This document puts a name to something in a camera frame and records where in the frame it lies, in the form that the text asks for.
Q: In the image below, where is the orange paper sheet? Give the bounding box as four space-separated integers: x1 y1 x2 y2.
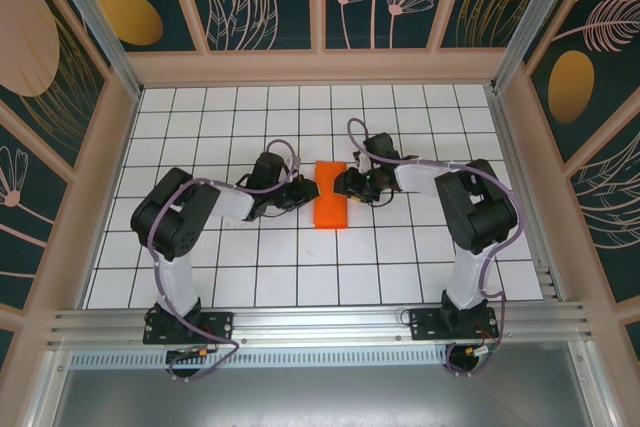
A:
312 159 350 231

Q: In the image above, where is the grey metal sheet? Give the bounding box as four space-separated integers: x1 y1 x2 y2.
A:
29 341 621 427

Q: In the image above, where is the thin black right gripper cable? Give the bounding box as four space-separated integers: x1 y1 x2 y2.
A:
359 186 402 208

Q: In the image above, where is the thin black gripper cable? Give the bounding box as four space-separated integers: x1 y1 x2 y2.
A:
359 186 402 208
259 201 297 222

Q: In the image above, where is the thin black left gripper cable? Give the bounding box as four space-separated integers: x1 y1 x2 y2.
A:
259 201 297 222

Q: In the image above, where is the aluminium mounting rail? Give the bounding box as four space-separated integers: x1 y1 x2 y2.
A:
47 300 596 348

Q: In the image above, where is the aluminium side rail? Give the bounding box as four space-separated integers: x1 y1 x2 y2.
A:
487 86 569 304

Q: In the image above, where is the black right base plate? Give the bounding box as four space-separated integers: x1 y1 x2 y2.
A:
408 306 500 343

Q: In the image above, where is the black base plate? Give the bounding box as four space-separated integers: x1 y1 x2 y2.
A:
408 306 500 343
142 310 236 346

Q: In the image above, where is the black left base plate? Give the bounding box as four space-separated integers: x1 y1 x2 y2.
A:
142 310 236 346

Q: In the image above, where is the slotted grey cable duct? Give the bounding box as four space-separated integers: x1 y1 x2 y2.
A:
69 350 451 369

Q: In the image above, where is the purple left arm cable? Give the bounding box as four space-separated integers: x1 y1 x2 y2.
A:
149 139 301 383

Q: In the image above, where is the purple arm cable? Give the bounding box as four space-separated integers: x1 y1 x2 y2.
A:
347 117 524 379
149 139 301 383

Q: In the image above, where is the aluminium frame post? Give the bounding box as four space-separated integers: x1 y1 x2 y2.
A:
489 0 586 93
39 0 144 98

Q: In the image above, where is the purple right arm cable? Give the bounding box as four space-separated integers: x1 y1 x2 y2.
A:
347 117 524 379

